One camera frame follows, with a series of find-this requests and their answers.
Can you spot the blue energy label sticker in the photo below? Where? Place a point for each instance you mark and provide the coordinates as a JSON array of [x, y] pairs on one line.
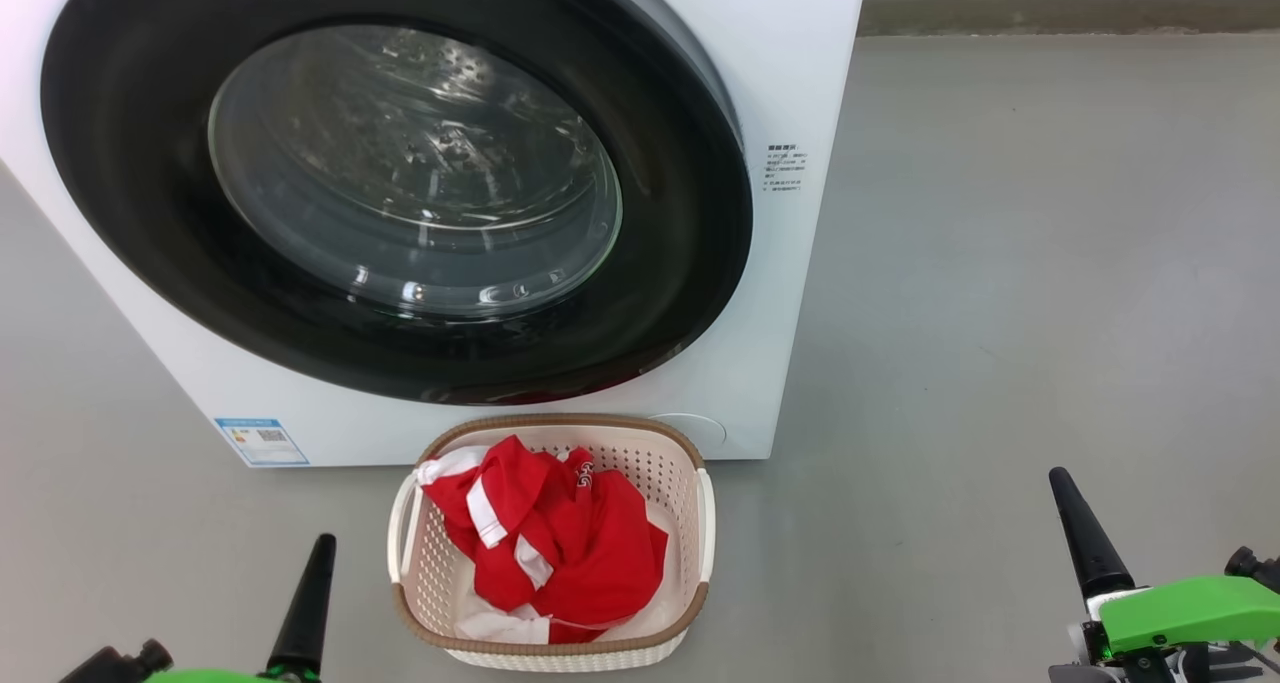
[[262, 443]]

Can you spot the black round glass washer door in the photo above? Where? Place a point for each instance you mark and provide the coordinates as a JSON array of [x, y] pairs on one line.
[[130, 163]]

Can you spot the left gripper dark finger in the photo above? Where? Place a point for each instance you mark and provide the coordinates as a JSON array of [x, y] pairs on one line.
[[305, 613]]

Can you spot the red and white garment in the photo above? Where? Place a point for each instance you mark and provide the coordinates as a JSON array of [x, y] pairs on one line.
[[590, 553]]

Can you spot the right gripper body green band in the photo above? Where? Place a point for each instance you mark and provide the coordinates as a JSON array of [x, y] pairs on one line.
[[1190, 613]]

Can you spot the round white drain cover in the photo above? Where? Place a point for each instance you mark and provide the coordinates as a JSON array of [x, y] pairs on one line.
[[705, 430]]

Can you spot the white front-load washing machine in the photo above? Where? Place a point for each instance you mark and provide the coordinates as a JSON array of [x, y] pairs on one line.
[[790, 313]]

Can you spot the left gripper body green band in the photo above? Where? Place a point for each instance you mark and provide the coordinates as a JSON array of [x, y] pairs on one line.
[[120, 668]]

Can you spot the cream basket with brown rim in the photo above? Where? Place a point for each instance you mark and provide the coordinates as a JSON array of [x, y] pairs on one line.
[[660, 473]]

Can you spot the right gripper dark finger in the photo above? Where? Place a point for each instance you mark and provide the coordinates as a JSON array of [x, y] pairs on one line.
[[1092, 548]]

